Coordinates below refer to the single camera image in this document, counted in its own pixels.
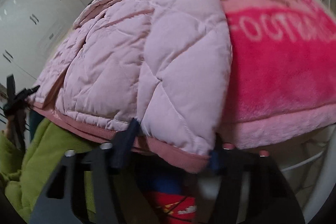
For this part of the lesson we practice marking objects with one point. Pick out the green sleeve forearm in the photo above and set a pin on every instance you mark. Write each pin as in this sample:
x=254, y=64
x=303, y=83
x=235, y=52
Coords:
x=23, y=176

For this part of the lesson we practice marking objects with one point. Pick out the pink bear print blanket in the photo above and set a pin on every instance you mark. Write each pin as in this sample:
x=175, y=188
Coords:
x=282, y=81

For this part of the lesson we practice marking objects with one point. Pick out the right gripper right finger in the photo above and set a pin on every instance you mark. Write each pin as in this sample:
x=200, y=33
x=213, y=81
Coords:
x=270, y=197

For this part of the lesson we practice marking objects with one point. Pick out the white wardrobe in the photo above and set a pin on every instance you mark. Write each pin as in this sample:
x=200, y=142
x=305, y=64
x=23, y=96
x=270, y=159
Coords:
x=30, y=31

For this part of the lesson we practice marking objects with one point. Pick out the light pink quilted jacket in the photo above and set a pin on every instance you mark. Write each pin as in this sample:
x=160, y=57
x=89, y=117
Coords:
x=165, y=63

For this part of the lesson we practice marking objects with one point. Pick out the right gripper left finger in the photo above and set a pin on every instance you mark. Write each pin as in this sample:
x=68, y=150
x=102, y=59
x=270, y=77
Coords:
x=62, y=200

